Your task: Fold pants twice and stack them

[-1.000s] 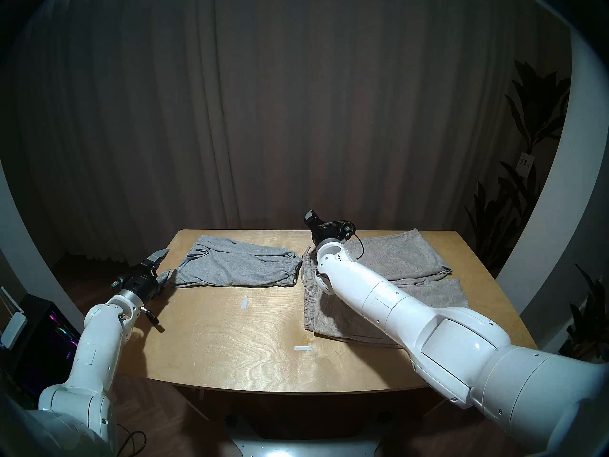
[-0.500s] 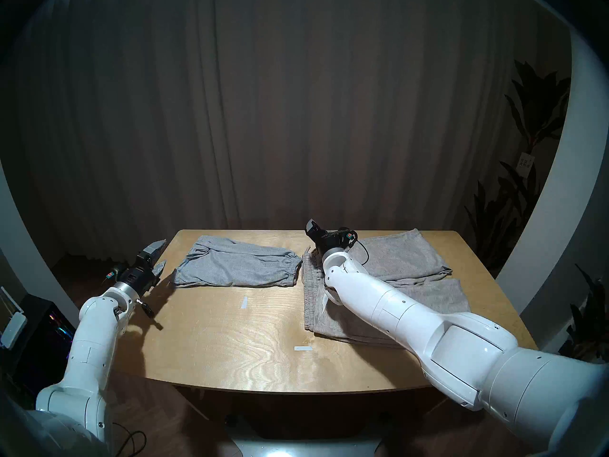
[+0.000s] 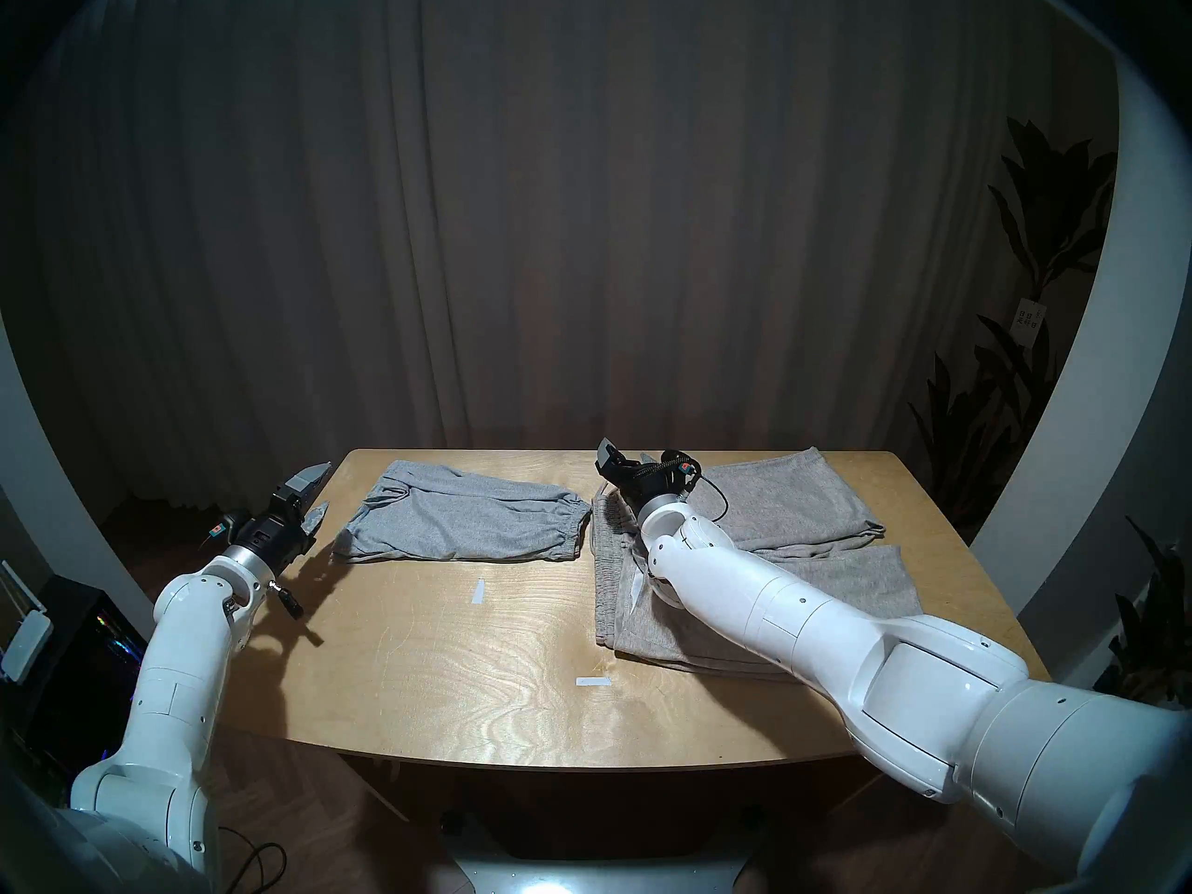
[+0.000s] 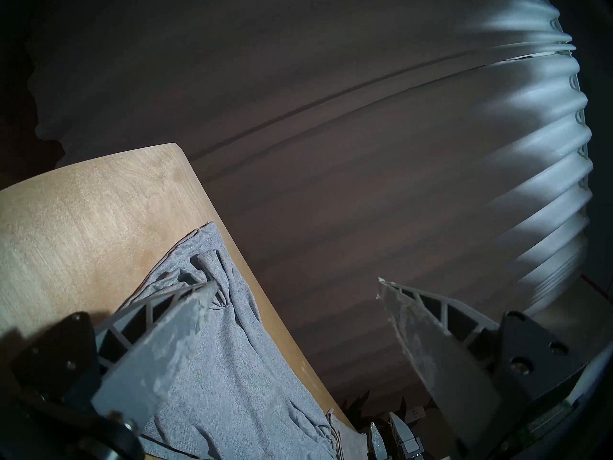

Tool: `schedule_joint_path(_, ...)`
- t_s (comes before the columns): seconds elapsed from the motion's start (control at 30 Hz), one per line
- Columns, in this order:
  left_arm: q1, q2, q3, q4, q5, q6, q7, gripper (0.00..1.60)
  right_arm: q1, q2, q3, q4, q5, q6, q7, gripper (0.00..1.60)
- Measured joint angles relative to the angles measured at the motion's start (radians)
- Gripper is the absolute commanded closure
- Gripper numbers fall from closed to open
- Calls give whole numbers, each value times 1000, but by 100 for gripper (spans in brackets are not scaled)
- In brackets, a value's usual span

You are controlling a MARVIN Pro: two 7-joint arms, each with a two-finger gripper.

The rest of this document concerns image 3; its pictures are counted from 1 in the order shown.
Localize light grey shorts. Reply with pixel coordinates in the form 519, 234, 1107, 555
332, 460, 593, 565

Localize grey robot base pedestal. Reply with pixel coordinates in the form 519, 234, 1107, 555
445, 813, 766, 894

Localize tall dark leafy plant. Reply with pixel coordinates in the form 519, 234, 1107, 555
908, 116, 1118, 535

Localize beige sweat shorts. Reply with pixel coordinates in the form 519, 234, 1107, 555
590, 446, 926, 684

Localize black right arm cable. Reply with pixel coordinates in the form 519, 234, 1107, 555
687, 471, 733, 522

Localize small dark leafy plant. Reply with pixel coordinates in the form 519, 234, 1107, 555
1090, 515, 1192, 711

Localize black floor cable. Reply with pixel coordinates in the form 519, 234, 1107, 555
217, 829, 291, 894

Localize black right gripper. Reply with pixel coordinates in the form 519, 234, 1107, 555
595, 438, 675, 521

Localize white router box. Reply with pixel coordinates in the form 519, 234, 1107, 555
0, 559, 55, 684

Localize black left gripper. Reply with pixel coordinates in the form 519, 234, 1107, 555
242, 461, 332, 570

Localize light wooden table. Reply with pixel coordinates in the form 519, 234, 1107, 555
223, 448, 1059, 775

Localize brown pleated curtain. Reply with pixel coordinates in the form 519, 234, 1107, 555
0, 0, 1118, 530

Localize black computer tower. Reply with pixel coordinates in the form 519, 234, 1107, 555
19, 576, 150, 791

